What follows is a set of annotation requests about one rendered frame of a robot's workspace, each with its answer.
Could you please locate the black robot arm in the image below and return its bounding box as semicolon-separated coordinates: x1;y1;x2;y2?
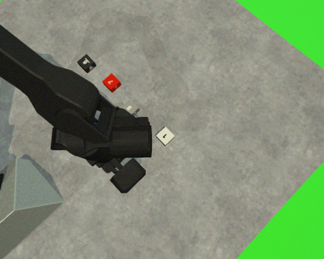
0;25;152;160

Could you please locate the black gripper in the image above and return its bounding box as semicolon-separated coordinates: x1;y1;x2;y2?
86;150;146;193

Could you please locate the red block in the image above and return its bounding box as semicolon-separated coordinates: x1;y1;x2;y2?
103;74;121;93

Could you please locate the cream block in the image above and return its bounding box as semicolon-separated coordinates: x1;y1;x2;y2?
156;127;175;146

